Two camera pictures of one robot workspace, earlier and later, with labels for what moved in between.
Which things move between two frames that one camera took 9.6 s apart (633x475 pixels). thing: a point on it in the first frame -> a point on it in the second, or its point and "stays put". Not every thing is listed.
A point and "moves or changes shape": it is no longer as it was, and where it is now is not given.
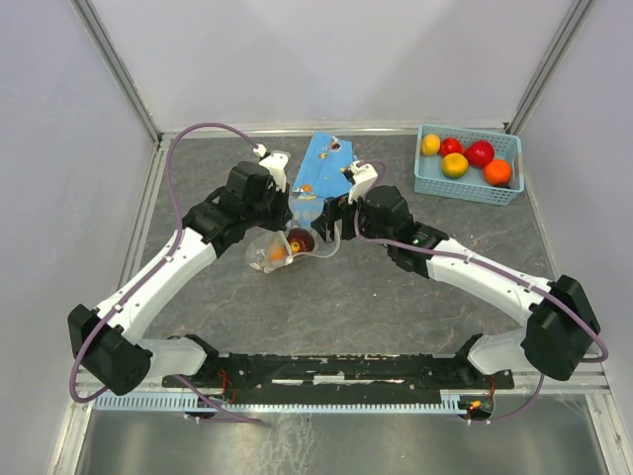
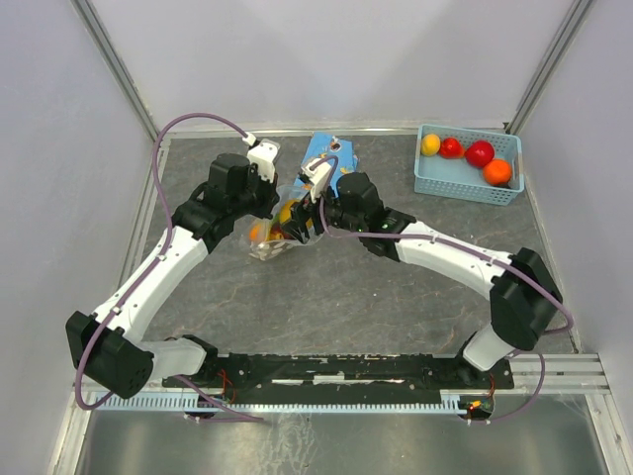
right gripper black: x=334 y=209 -> x=300 y=214
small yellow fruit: x=430 y=144 stays put
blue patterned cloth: x=321 y=176 stays put
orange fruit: x=497 y=172 stays put
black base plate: x=336 y=378 stays put
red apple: x=479 y=152 stays put
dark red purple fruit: x=300 y=239 moves or changes shape
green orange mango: x=277 y=252 -> x=257 y=232
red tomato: x=449 y=145 stays put
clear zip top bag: x=271 y=248 moves or changes shape
